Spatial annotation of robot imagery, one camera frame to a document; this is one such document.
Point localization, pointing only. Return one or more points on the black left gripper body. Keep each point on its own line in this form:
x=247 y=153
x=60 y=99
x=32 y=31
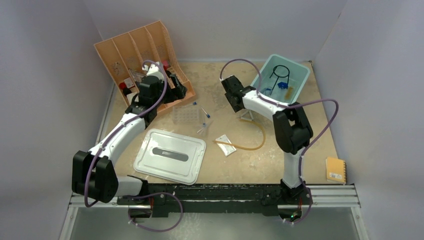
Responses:
x=173 y=94

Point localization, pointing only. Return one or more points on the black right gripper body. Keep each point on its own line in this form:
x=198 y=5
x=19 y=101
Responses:
x=237 y=108

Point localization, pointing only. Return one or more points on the blue hexagonal plastic piece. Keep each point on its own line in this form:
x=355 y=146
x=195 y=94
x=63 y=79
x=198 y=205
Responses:
x=283 y=85

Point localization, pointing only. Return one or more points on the brown test tube brush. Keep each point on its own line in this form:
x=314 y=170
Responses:
x=289 y=93

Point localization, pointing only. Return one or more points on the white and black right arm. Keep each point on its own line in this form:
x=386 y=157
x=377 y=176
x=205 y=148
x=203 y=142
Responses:
x=292 y=129

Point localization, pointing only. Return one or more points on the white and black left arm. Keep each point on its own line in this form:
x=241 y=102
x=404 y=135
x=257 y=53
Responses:
x=93 y=171

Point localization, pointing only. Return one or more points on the clear test tube rack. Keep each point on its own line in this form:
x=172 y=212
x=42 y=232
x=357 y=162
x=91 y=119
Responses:
x=186 y=115

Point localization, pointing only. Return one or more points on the blue-capped test tube angled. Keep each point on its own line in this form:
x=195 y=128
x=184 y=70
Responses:
x=204 y=111

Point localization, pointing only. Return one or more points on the amber rubber tubing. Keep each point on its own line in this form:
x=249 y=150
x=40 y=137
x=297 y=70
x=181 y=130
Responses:
x=264 y=137

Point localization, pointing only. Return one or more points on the red black item in organizer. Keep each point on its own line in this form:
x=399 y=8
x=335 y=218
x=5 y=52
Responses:
x=126 y=86

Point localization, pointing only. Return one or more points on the white small plastic packet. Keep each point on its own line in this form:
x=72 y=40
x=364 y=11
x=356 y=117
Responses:
x=225 y=145

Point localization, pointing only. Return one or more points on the white plastic bin lid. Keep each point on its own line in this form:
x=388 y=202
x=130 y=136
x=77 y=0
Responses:
x=170 y=156

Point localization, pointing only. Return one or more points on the peach plastic desk organizer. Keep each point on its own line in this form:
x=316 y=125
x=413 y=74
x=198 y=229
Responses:
x=125 y=53

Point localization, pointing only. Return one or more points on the yellow spiral notebook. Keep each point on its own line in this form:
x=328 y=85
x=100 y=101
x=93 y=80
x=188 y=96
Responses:
x=336 y=170

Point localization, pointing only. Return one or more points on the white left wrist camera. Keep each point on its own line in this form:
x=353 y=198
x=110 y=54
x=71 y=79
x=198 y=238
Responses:
x=153 y=70

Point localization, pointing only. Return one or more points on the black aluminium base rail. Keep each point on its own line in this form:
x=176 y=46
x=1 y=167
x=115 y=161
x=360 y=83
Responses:
x=269 y=200

